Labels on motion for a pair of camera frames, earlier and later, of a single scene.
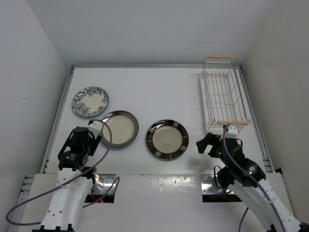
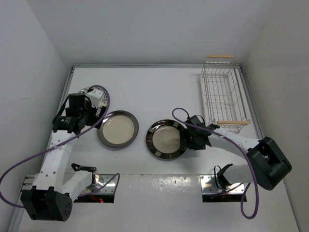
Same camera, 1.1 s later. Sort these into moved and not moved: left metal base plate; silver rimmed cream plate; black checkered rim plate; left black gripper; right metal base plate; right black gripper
Moved: right black gripper; left black gripper
Not moved: right metal base plate; left metal base plate; black checkered rim plate; silver rimmed cream plate
